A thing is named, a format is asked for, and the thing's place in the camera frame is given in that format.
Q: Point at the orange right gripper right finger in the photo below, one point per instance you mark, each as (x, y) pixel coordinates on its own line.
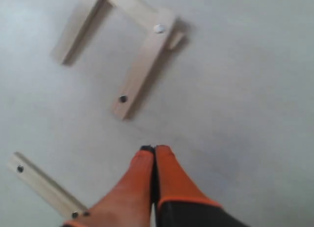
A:
(181, 203)

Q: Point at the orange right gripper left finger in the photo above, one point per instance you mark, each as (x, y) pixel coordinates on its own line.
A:
(128, 203)

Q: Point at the wooden stick with holes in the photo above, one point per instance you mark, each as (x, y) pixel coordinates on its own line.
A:
(150, 51)
(49, 190)

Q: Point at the plain wooden stick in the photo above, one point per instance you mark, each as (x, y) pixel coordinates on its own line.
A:
(86, 18)
(141, 13)

